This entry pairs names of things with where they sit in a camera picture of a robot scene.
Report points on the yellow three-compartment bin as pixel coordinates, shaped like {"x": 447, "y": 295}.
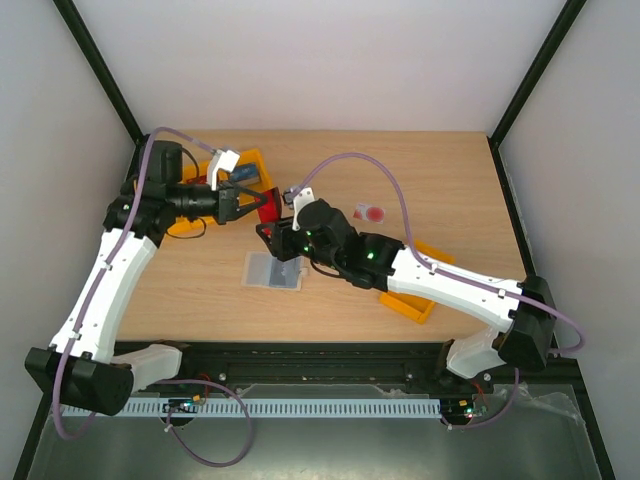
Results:
{"x": 196, "y": 203}

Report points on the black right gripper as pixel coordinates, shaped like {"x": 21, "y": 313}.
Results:
{"x": 279, "y": 240}

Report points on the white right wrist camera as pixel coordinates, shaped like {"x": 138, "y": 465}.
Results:
{"x": 296, "y": 199}

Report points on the white slotted cable duct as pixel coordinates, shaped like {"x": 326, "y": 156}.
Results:
{"x": 285, "y": 408}

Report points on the beige leather card holder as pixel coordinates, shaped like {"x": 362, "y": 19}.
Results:
{"x": 261, "y": 270}

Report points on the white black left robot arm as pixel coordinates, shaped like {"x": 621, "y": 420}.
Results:
{"x": 79, "y": 367}

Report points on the dark red card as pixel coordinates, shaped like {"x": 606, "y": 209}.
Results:
{"x": 271, "y": 210}

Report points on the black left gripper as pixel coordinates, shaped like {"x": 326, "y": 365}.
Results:
{"x": 227, "y": 204}

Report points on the blue card stack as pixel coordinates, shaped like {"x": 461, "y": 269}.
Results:
{"x": 247, "y": 173}

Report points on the black frame post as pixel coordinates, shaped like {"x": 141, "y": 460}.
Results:
{"x": 553, "y": 40}
{"x": 77, "y": 27}

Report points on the white card with red circle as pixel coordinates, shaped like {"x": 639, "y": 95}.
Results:
{"x": 369, "y": 213}

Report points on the black left frame post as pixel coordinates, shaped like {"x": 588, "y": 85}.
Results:
{"x": 77, "y": 27}

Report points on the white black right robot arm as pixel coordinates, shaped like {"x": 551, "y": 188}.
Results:
{"x": 519, "y": 324}

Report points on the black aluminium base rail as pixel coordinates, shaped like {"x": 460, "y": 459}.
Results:
{"x": 413, "y": 367}

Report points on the black right frame post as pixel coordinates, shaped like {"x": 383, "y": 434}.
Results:
{"x": 553, "y": 40}

